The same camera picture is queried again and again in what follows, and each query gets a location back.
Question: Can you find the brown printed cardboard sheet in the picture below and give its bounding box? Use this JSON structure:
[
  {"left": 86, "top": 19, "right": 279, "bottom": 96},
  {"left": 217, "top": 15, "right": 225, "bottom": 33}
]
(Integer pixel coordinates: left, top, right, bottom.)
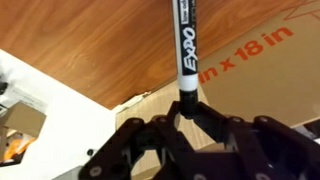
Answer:
[{"left": 196, "top": 0, "right": 320, "bottom": 130}]

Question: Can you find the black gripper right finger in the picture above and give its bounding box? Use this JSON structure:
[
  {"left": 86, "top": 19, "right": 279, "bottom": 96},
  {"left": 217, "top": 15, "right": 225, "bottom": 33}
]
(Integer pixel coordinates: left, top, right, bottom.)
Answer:
[{"left": 192, "top": 101, "right": 320, "bottom": 180}]

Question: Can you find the black white Expo marker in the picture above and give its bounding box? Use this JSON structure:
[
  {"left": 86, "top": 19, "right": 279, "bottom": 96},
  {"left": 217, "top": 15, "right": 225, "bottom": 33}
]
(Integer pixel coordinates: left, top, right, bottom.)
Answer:
[{"left": 171, "top": 0, "right": 201, "bottom": 121}]

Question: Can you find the orange object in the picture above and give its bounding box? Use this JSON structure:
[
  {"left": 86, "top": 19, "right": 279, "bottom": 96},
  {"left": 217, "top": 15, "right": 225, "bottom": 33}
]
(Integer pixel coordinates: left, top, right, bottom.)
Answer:
[{"left": 4, "top": 137, "right": 35, "bottom": 162}]

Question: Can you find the small open cardboard box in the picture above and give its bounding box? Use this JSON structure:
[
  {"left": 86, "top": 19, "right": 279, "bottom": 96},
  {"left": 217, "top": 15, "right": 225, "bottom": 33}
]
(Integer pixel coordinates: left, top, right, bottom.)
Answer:
[{"left": 0, "top": 101, "right": 48, "bottom": 165}]

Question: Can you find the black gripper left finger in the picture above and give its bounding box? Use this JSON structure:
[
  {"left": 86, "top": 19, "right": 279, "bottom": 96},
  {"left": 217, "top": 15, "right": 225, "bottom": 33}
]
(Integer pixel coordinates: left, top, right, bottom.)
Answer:
[{"left": 78, "top": 101, "right": 198, "bottom": 180}]

